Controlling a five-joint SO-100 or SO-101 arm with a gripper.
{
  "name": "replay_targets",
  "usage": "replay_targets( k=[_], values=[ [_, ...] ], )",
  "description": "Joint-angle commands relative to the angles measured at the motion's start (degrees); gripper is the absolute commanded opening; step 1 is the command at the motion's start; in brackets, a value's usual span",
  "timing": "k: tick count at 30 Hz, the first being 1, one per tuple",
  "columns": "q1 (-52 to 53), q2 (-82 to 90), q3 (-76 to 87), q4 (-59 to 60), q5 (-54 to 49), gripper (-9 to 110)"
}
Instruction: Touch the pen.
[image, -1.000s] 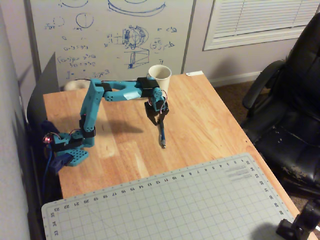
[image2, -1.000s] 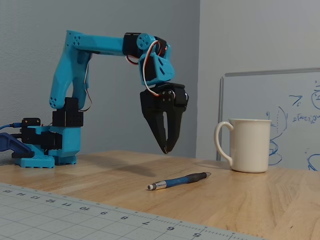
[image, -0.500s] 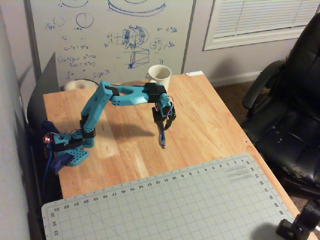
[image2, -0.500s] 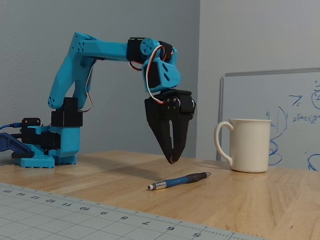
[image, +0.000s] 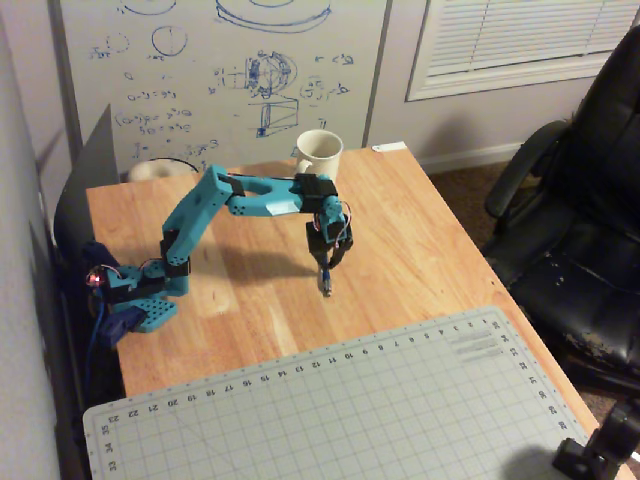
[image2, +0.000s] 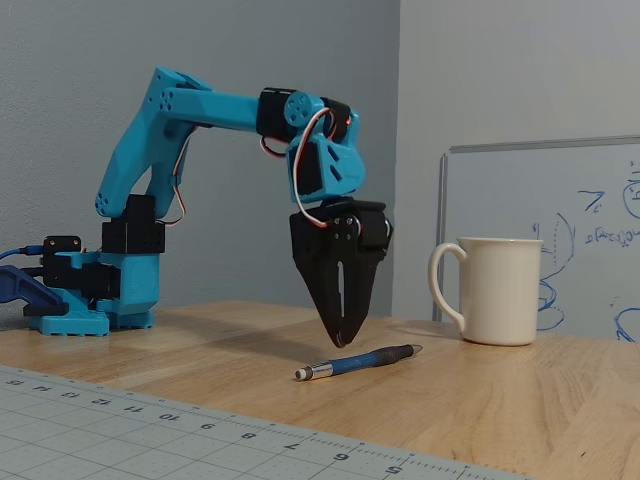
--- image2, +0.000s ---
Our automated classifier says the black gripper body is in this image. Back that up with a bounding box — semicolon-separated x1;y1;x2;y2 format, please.
288;198;395;261

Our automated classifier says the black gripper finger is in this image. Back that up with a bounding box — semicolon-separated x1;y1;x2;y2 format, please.
292;259;344;349
330;214;384;348

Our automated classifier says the blue pen with black grip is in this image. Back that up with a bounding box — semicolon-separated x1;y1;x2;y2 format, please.
294;343;425;382

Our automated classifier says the cream ceramic mug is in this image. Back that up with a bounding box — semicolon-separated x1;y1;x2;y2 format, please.
428;237;545;347

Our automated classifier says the whiteboard with blue drawings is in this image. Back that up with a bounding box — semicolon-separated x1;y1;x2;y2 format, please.
432;134;640;344

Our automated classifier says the black motor controller board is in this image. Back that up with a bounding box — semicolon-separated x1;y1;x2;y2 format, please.
42;235;83;289

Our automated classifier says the grey gridded cutting mat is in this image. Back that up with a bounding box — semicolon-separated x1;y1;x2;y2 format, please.
0;364;531;480

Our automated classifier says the dark blue table clamp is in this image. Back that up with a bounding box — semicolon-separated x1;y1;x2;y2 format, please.
0;264;69;317

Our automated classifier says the white red servo cable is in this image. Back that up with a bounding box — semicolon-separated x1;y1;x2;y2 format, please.
262;107;337;230
154;132;190;226

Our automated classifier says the blue usb cable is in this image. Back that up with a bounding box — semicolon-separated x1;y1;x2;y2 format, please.
0;244;44;261

